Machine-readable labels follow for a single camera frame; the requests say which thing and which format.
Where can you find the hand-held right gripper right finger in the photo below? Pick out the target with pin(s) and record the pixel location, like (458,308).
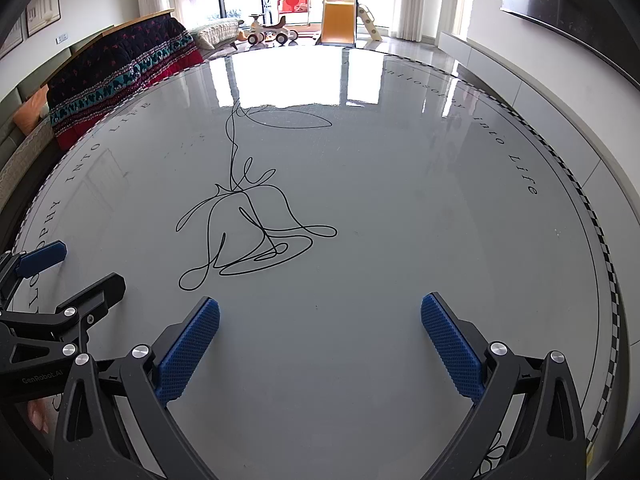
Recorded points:
(450,350)

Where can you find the person's left hand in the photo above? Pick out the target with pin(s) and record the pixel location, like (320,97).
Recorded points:
(40,412)

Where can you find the light patterned sofa cushion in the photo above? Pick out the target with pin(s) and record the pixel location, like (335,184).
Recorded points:
(217,32)

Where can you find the green sofa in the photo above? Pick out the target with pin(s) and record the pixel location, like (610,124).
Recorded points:
(20,80)

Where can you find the yellow toy slide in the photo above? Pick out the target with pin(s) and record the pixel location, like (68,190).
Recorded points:
(340,17)

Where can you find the red toy swing seat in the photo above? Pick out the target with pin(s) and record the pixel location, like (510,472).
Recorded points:
(294,2)

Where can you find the wooden bench frame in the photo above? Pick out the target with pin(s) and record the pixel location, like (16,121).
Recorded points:
(140,17)

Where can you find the white low wall cabinet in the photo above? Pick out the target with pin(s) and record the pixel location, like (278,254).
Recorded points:
(530,75)

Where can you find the grey quilted sofa pad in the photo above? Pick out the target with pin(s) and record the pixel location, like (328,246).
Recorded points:
(22,170)

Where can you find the dark patterned blanket red hem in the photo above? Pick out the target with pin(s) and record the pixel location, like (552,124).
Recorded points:
(115,65)

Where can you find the orange pillow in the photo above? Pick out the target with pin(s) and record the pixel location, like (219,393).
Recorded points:
(32,110)

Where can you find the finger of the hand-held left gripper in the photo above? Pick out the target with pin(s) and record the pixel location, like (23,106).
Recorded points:
(42,257)
(105,290)

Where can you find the white ride-on toy plane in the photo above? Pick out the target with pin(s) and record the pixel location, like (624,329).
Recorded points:
(267,32)

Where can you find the small framed wall picture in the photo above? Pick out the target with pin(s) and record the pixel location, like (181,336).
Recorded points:
(11,40)

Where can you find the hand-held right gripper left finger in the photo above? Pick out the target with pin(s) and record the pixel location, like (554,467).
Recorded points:
(187,350)

